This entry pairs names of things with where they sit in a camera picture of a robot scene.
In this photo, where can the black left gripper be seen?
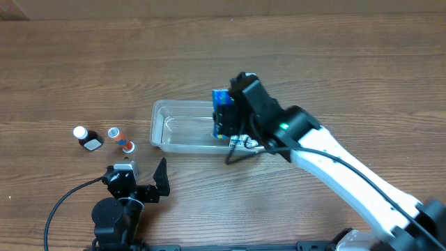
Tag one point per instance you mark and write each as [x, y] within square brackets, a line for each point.
[161, 176]

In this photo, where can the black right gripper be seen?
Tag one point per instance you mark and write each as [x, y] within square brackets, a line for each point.
[226, 120]

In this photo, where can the blue medicine box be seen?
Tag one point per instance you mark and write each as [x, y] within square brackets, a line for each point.
[225, 115]

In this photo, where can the orange vitamin tablet tube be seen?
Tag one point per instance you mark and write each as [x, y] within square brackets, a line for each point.
[126, 145]

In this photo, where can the clear plastic container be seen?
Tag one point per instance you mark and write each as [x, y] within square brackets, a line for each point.
[186, 126]

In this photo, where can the dark brown medicine bottle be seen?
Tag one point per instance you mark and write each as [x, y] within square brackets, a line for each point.
[89, 139]

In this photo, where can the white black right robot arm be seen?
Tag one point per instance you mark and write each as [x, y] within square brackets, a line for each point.
[398, 220]

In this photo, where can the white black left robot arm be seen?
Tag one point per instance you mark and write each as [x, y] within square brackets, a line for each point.
[116, 218]

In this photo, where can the white medicine box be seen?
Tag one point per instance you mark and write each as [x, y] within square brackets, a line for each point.
[243, 140]

